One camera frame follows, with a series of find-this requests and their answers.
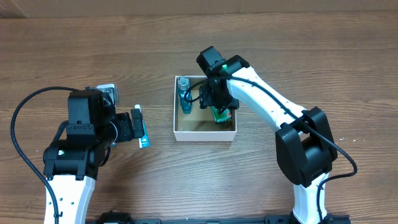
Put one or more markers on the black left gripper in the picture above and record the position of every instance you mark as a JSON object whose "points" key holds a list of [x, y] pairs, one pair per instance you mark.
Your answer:
{"points": [[127, 132]]}

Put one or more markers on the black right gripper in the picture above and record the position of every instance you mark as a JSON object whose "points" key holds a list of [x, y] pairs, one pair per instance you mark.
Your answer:
{"points": [[210, 99]]}

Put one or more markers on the teal mouthwash bottle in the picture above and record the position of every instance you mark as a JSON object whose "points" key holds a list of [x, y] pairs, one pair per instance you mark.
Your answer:
{"points": [[184, 94]]}

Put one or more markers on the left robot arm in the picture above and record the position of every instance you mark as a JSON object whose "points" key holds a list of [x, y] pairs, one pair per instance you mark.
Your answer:
{"points": [[71, 164]]}

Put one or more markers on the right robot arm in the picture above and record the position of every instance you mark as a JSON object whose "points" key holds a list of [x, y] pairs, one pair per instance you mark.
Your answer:
{"points": [[303, 137]]}

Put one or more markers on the teal toothpaste tube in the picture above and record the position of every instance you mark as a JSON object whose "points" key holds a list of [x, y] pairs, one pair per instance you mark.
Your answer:
{"points": [[144, 141]]}

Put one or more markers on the open white cardboard box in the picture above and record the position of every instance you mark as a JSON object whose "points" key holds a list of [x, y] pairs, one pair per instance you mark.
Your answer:
{"points": [[199, 125]]}

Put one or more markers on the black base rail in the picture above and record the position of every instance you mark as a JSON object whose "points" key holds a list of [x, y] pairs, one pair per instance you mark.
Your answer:
{"points": [[121, 217]]}

